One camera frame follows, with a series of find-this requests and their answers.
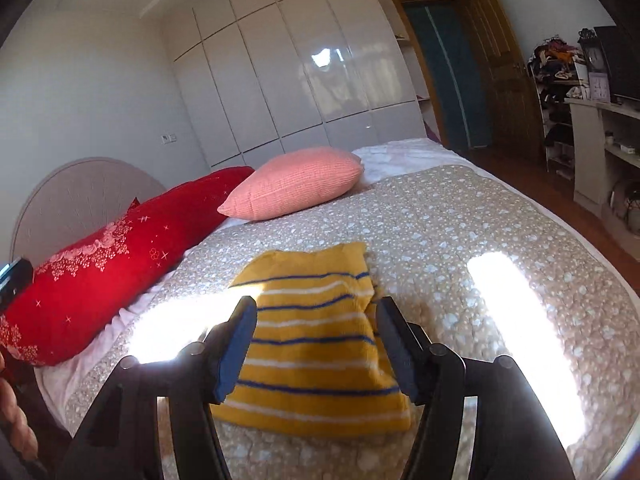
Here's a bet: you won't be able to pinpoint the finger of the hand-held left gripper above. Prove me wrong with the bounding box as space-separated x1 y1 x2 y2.
0 256 35 311

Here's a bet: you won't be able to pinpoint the pink knit pillow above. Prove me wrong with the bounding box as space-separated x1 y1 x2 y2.
217 146 364 221

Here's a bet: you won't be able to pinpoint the beige spotted quilt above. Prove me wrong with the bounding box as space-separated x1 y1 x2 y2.
65 164 638 480

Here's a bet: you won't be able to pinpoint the white desk unit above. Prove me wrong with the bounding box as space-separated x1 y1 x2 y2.
565 97 640 241

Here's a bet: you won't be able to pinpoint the white shelf rack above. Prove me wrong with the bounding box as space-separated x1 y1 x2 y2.
532 77 576 181

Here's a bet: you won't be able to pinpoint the round grey headboard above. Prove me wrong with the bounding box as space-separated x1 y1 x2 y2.
10 157 168 266

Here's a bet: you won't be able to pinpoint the white bed sheet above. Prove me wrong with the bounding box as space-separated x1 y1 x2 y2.
35 137 571 426

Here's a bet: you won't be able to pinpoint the black television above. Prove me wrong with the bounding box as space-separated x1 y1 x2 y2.
592 25 640 103

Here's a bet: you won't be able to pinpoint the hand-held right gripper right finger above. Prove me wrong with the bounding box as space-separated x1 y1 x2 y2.
374 296 577 480

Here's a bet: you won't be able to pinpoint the white glossy wardrobe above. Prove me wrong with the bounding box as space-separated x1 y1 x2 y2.
140 0 426 171

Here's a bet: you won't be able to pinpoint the teal sliding door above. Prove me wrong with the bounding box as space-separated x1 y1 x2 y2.
402 0 493 151

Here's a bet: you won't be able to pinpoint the brown wooden door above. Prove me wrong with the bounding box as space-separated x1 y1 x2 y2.
462 0 546 153

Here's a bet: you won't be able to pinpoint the person's left hand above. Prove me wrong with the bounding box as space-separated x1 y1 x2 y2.
0 350 40 463

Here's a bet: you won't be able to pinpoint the pile of clothes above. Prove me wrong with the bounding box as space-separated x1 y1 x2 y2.
530 35 583 81

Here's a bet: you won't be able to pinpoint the yellow striped knit sweater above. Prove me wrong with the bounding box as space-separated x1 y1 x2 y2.
210 241 413 433

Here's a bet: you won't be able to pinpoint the pink picture frame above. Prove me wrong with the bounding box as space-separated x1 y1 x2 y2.
587 72 611 103

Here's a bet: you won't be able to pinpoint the red embroidered pillow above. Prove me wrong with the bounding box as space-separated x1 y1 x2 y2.
0 166 256 367

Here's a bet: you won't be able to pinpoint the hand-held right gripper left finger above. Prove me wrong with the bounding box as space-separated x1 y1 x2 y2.
55 295 259 480

